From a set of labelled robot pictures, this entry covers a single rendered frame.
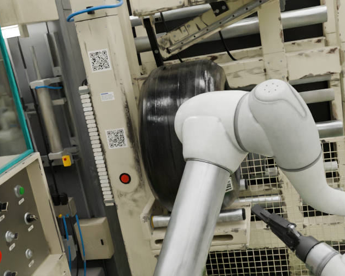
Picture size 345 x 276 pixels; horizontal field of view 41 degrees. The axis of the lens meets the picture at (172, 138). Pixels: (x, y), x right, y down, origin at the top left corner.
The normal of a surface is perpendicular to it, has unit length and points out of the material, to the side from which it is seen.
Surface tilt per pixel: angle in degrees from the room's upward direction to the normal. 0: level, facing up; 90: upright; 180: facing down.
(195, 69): 21
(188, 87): 39
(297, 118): 88
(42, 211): 90
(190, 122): 60
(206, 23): 90
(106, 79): 90
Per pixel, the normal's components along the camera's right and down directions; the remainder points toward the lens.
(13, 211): 0.97, -0.12
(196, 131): -0.68, -0.29
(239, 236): -0.18, 0.29
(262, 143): -0.40, 0.67
